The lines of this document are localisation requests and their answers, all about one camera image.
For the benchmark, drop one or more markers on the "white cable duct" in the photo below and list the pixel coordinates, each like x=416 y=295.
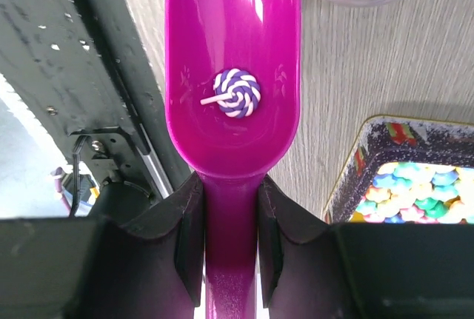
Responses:
x=20 y=110

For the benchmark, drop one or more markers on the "purple swirl lollipop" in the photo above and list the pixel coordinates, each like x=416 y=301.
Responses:
x=236 y=92

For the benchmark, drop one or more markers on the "purple plastic scoop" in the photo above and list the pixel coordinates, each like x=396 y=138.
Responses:
x=232 y=155

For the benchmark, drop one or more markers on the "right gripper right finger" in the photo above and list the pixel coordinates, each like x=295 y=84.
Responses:
x=311 y=269

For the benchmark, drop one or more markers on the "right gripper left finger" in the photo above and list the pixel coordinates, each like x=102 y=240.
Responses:
x=91 y=267

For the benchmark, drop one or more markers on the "gold tin of star candies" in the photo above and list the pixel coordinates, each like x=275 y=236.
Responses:
x=406 y=170

